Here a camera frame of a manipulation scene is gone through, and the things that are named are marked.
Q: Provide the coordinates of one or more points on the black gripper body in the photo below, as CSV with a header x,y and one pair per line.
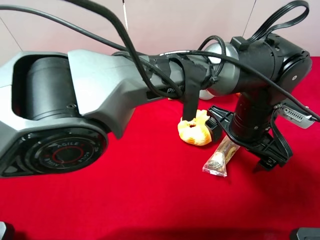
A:
x,y
271,147

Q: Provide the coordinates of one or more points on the orange white bread toy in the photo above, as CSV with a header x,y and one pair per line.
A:
x,y
195,132

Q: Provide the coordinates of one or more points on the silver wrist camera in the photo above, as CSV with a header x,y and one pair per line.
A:
x,y
291,113

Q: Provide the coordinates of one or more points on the clear snack packet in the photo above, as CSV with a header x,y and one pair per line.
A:
x,y
216,164

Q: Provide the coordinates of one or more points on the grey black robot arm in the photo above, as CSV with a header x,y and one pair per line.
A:
x,y
56,109

